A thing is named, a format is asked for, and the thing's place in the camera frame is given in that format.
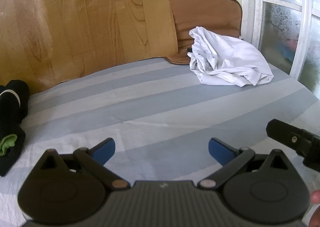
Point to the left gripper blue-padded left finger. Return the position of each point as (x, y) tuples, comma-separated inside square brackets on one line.
[(69, 188)]

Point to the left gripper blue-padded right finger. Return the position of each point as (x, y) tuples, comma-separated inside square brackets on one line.
[(261, 188)]

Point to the white garment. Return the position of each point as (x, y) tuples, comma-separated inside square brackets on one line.
[(225, 60)]

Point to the black clothes with green trim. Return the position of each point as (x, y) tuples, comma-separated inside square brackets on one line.
[(14, 109)]

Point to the striped blue bed sheet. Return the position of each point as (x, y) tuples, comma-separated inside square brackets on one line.
[(161, 118)]

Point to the white framed frosted window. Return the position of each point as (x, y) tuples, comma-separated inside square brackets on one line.
[(287, 34)]

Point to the wooden headboard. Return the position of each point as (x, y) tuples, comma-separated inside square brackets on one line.
[(47, 42)]

